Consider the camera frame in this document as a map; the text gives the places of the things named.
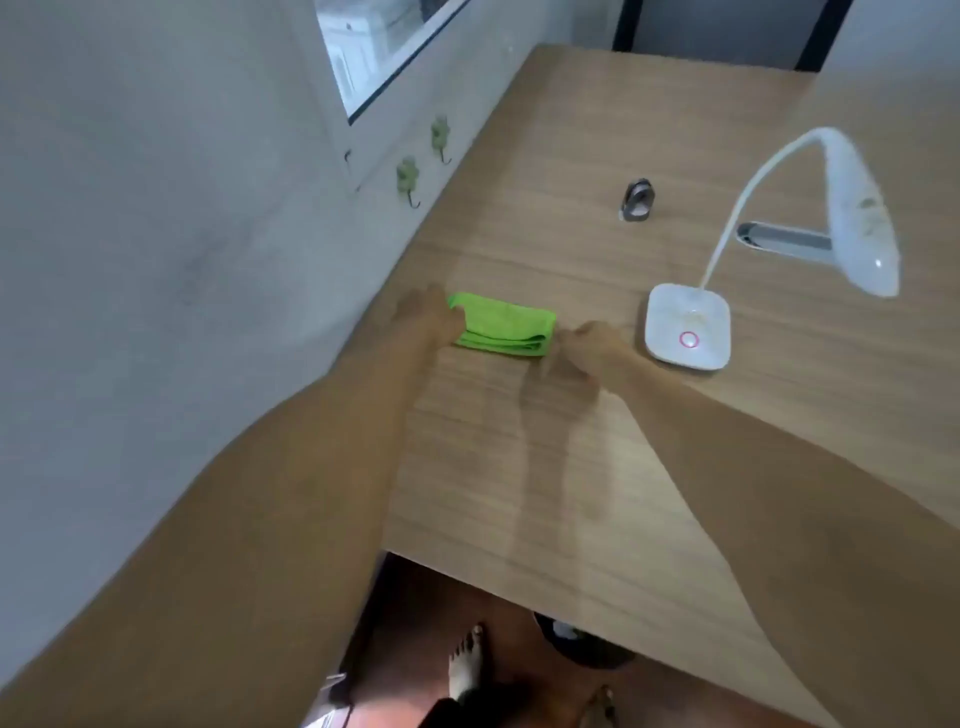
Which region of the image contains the person's right hand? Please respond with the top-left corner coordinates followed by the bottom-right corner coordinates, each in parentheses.
top-left (543, 321), bottom-right (633, 391)

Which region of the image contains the green cloth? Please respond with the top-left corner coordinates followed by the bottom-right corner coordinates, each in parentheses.
top-left (447, 292), bottom-right (558, 358)

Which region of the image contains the small metal ring holder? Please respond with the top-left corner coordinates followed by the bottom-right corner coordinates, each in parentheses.
top-left (619, 178), bottom-right (655, 225)

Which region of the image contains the person's right foot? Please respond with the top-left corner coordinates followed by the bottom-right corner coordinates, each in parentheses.
top-left (573, 684), bottom-right (620, 728)

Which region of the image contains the white framed window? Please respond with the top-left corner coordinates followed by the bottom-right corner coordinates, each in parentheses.
top-left (288, 0), bottom-right (481, 189)

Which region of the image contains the grey desk cable slot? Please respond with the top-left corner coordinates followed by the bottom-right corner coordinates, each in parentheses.
top-left (735, 221), bottom-right (837, 265)

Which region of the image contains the person's right forearm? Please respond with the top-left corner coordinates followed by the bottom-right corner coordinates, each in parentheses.
top-left (596, 352), bottom-right (960, 728)

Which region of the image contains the dark round bin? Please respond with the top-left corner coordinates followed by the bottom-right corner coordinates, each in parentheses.
top-left (532, 611), bottom-right (639, 671)

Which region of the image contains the person's left forearm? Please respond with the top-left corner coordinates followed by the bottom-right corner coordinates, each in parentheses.
top-left (0, 330), bottom-right (440, 728)

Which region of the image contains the person's foot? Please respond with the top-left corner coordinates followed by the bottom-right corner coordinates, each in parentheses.
top-left (573, 684), bottom-right (620, 728)
top-left (447, 622), bottom-right (489, 710)

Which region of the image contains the white desk lamp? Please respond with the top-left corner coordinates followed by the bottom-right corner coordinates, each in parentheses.
top-left (644, 126), bottom-right (901, 372)

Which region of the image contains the person's left foot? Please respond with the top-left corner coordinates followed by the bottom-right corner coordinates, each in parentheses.
top-left (447, 622), bottom-right (489, 710)

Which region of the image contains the person's left hand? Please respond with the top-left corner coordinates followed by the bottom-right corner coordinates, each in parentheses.
top-left (396, 283), bottom-right (468, 350)

